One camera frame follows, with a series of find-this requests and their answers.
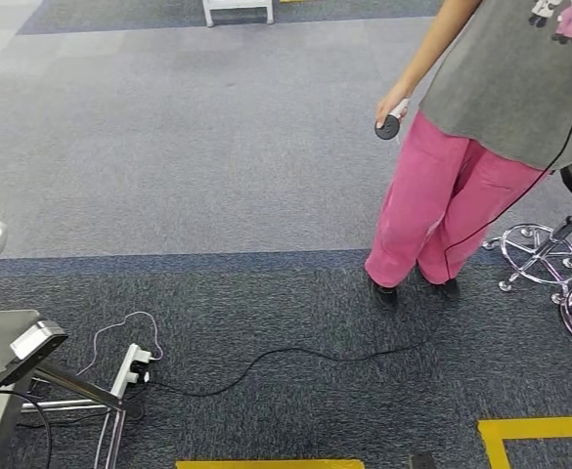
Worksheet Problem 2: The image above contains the person's right hand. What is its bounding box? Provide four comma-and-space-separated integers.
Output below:
375, 80, 414, 129

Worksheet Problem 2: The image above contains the black white hand controller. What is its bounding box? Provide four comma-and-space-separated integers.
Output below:
374, 97, 411, 142

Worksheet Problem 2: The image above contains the person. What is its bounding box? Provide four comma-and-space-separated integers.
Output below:
363, 0, 572, 312

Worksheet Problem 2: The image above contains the white power strip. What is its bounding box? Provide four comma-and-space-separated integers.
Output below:
111, 343, 153, 401

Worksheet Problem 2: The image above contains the white stand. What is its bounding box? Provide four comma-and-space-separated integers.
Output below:
202, 0, 275, 28

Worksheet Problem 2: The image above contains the black camera bracket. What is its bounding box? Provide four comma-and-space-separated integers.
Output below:
0, 326, 69, 401

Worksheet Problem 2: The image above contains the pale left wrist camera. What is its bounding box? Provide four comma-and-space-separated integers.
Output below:
9, 320, 67, 362

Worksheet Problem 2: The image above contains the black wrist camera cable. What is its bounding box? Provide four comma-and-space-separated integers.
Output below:
0, 388, 53, 469

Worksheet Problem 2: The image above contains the thin white charger cable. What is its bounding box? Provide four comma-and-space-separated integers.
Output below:
76, 310, 165, 378

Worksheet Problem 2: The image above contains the long black floor cable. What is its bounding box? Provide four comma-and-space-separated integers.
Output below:
146, 61, 572, 400

